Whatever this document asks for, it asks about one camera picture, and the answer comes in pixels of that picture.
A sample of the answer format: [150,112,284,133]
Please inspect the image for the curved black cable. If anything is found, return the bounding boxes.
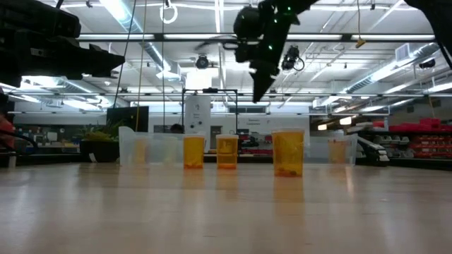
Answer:
[0,129,40,156]

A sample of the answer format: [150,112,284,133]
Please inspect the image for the black metal frame stand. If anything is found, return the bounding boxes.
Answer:
[182,87,239,135]

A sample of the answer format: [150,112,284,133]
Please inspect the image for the white equipment cabinet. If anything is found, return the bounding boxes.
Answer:
[183,95,212,151]

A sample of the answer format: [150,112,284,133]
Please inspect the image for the black ceiling spotlight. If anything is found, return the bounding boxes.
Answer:
[281,44,305,71]
[195,54,210,70]

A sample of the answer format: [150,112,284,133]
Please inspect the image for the black monitor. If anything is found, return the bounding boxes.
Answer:
[106,106,149,133]

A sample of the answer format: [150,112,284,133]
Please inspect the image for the yellow hanging plug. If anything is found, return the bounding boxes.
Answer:
[355,0,367,49]

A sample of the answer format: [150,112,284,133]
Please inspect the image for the potted green plant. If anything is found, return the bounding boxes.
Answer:
[79,119,123,164]

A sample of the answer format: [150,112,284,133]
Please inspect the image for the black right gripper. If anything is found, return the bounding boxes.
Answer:
[234,0,301,104]

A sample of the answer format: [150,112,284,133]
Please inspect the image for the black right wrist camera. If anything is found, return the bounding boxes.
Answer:
[232,5,263,40]

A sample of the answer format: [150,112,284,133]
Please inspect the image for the cluttered background workbench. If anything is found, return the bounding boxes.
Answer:
[13,123,81,156]

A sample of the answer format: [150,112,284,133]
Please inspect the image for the white hanging cable loop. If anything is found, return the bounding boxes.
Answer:
[159,0,179,25]

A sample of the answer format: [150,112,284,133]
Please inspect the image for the red storage bin rack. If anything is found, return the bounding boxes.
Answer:
[372,118,452,159]

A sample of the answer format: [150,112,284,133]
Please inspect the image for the small distant red rack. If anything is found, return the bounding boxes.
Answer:
[239,132,273,156]

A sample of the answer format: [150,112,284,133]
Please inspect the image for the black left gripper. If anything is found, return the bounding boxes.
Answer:
[0,0,125,89]

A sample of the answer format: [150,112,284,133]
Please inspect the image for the black beam with light strips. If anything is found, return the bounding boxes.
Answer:
[77,32,437,42]

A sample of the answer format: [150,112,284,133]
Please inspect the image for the black grey-tipped device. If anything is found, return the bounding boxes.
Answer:
[356,135,389,167]

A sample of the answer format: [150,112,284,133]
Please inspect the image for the clear plastic bin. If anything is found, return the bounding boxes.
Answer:
[118,126,185,167]
[304,133,358,166]

